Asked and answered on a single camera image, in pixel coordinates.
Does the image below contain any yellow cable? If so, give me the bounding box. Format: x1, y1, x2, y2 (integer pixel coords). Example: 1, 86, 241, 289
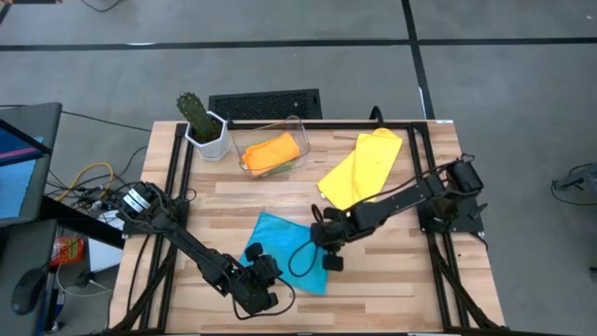
54, 161, 115, 203

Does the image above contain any blue microfiber towel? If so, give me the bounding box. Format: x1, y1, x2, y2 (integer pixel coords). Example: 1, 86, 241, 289
239, 212, 329, 296

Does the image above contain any black cable bundle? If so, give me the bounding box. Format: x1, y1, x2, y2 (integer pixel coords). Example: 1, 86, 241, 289
46, 153, 127, 216

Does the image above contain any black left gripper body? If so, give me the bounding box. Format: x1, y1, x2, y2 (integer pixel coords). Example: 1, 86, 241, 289
231, 242, 284, 296

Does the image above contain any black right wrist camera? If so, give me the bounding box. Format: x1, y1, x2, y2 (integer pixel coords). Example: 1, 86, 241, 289
321, 251, 345, 273

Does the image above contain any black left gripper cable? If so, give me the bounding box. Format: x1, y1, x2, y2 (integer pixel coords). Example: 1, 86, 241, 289
231, 277, 298, 321

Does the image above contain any clear plastic bin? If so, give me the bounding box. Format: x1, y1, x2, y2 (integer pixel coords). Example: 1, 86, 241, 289
231, 116, 312, 182

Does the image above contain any dark grey desk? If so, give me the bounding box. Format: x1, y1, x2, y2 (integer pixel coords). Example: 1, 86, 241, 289
0, 218, 60, 336

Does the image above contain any white box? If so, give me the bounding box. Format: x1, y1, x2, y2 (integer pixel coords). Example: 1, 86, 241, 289
87, 235, 123, 273

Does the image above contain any black computer mouse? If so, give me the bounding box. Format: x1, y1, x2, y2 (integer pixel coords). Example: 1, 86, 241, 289
10, 268, 47, 316

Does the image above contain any black looped floor cable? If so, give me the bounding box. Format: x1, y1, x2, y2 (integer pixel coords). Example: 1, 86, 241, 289
81, 0, 123, 13

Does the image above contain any computer monitor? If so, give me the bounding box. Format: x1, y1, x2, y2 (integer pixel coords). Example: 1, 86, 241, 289
0, 101, 63, 229

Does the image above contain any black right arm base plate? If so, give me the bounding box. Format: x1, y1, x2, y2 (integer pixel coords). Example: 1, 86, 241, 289
417, 195, 486, 234

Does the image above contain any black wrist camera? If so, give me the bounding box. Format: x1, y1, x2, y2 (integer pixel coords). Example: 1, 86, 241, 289
321, 251, 345, 273
237, 287, 280, 316

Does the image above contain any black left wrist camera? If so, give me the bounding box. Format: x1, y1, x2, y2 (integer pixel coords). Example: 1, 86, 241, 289
237, 287, 280, 316

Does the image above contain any yellow microfiber towel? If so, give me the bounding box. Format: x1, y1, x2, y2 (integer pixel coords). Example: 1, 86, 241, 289
316, 127, 404, 211

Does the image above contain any green microfiber towel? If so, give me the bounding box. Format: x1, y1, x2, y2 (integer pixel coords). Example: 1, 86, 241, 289
258, 160, 296, 178

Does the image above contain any green cactus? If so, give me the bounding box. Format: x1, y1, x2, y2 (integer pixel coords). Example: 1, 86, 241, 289
175, 91, 220, 141

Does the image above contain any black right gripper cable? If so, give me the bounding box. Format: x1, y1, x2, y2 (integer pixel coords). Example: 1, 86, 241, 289
287, 203, 328, 279

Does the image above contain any white hexagonal planter pot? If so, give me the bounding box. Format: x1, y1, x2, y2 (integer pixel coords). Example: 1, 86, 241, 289
185, 110, 231, 162

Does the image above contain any black floor stand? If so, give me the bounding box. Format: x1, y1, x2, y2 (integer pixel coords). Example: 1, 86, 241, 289
550, 162, 597, 207

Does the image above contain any long black floor cable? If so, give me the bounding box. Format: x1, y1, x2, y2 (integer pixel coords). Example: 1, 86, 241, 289
60, 110, 153, 133

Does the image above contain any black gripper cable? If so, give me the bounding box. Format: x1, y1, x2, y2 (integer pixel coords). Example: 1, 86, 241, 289
287, 203, 328, 279
231, 277, 298, 321

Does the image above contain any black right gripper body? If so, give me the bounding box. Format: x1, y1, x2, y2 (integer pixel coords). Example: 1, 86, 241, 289
310, 204, 369, 256

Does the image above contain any orange microfiber towel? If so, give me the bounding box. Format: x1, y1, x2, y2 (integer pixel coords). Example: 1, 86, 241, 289
241, 132, 301, 176

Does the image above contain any black aluminium table frame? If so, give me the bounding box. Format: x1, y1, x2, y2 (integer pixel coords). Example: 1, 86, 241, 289
109, 119, 507, 335

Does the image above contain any orange snack bag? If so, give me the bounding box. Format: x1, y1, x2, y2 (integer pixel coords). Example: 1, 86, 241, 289
49, 236, 86, 267

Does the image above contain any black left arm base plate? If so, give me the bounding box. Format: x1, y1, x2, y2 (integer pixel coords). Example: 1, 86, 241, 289
121, 204, 187, 237

